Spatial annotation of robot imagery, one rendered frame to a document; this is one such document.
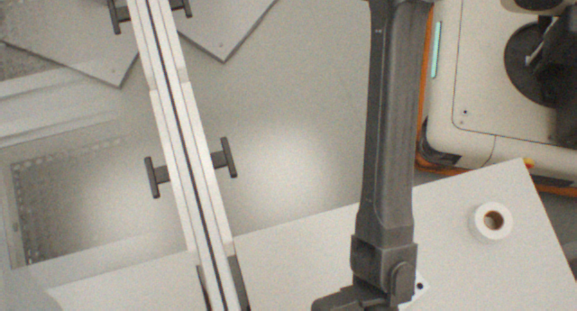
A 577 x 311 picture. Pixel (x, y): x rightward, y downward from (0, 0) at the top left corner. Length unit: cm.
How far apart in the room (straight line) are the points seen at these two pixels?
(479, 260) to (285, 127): 100
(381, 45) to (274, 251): 54
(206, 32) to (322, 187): 64
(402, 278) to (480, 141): 109
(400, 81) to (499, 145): 112
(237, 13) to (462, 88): 79
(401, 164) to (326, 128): 130
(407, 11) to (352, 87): 140
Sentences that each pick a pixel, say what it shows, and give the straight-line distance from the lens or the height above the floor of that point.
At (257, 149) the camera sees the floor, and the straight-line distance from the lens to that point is 208.
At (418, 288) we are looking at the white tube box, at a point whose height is 76.
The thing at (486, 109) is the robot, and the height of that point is 28.
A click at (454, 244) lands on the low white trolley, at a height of 76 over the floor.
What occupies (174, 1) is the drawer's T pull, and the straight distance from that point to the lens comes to 125.
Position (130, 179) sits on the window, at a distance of 18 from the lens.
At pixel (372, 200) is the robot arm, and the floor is 117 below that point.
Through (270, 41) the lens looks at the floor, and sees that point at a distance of 224.
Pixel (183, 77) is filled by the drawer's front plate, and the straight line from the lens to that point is 119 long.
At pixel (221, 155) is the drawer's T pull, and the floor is 91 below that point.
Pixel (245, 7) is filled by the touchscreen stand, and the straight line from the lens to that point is 227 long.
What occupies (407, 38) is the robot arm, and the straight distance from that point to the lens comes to 80.
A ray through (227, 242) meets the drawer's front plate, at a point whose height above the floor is 93.
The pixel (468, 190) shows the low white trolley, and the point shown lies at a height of 76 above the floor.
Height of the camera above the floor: 195
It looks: 70 degrees down
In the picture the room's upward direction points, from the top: 6 degrees clockwise
